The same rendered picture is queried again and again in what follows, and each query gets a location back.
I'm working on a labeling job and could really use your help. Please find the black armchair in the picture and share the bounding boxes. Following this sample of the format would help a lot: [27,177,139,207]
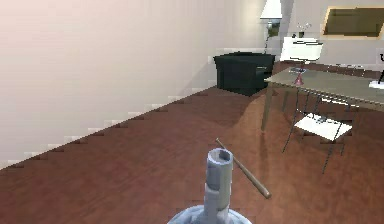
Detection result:
[213,51,277,97]

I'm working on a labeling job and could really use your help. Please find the brown baseball bat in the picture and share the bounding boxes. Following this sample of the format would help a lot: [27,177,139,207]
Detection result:
[215,137,272,200]

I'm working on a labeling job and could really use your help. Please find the white shade floor lamp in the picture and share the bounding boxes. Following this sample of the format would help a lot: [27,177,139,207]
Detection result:
[259,0,284,54]

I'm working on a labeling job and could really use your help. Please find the grey dining table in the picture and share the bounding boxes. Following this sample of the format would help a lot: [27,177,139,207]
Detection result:
[260,66,384,132]

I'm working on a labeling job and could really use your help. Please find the white seat black frame chair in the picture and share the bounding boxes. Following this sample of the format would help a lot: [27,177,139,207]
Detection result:
[281,89,354,175]
[279,36,324,65]

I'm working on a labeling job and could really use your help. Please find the wood framed wall picture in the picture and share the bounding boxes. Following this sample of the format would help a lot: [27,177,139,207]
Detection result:
[321,6,384,40]

